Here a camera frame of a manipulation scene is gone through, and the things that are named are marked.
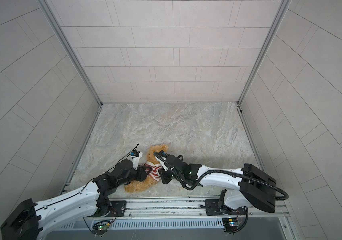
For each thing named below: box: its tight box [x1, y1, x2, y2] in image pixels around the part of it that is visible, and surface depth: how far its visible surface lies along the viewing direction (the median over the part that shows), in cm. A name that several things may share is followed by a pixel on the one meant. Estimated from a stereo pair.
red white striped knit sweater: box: [145, 161, 162, 182], surface depth 76 cm
